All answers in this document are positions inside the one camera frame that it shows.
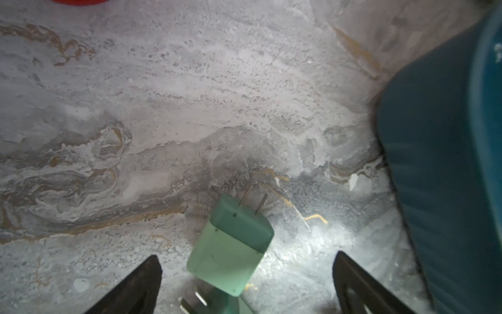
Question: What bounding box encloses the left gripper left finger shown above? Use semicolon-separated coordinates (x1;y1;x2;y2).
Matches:
85;255;162;314

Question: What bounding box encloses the red pen cup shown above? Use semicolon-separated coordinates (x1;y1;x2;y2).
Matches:
53;0;108;7

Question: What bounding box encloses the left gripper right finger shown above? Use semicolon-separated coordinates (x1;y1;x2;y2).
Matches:
332;251;414;314

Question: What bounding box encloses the teal storage box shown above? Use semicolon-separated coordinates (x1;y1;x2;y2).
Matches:
377;5;501;313

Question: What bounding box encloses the green plug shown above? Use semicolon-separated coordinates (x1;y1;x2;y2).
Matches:
186;190;275;297
180;287;253;314

